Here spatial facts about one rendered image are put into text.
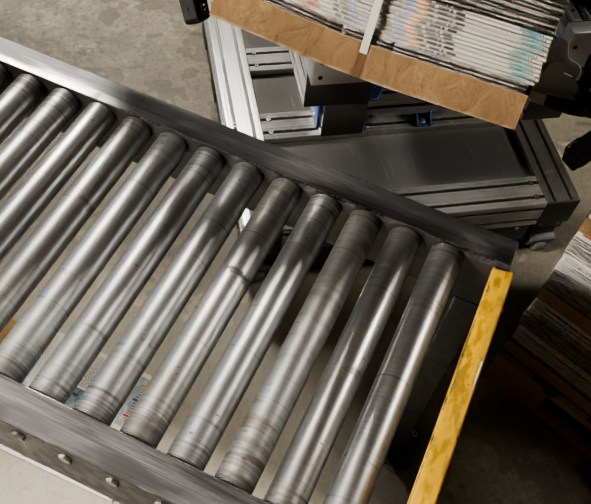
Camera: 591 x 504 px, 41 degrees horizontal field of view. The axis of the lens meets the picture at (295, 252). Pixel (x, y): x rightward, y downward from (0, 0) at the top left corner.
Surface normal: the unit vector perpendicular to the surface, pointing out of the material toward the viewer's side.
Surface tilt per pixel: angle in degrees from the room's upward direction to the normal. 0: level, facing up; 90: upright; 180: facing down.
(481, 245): 0
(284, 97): 0
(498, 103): 70
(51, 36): 0
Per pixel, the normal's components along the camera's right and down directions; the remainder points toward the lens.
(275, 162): 0.08, -0.55
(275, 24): -0.35, 0.54
